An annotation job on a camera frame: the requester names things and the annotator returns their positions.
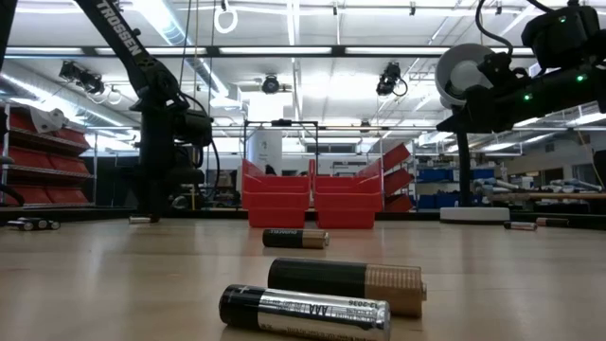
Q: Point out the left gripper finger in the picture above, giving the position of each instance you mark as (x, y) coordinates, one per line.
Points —
(150, 206)

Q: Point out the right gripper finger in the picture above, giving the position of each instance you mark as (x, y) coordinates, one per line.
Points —
(468, 120)

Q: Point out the red plastic bin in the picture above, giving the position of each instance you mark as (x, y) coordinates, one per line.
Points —
(277, 199)
(348, 201)

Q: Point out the grey background robot arm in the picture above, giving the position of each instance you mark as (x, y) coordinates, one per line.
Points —
(577, 184)
(492, 184)

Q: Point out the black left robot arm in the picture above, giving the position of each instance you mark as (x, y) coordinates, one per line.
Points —
(128, 47)

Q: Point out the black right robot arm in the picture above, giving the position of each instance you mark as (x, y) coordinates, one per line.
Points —
(568, 90)

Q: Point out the blue storage bin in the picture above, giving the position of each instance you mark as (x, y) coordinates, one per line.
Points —
(435, 201)
(483, 174)
(435, 175)

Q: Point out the red tilted shelf bin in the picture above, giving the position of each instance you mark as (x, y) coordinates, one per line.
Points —
(397, 182)
(395, 156)
(397, 203)

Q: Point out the white desk lamp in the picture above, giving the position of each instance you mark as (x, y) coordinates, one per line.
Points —
(473, 214)

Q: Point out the wooden workbench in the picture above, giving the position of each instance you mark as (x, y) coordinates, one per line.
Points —
(568, 195)

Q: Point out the white grey device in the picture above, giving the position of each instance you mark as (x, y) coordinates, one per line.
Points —
(47, 120)

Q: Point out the white round column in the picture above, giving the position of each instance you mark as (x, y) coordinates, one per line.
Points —
(265, 147)

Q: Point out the metal rack of red bins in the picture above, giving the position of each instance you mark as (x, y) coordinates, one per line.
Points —
(28, 158)

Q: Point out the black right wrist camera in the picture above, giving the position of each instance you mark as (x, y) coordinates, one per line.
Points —
(502, 71)

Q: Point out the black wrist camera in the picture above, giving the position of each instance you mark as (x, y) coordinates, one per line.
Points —
(502, 71)
(194, 128)

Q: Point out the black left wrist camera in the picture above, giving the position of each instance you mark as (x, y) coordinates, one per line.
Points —
(194, 128)

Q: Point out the black aluminium table frame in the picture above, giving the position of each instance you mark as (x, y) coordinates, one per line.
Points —
(71, 214)

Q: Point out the thin black stand frame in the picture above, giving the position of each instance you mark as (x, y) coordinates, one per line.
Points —
(281, 122)

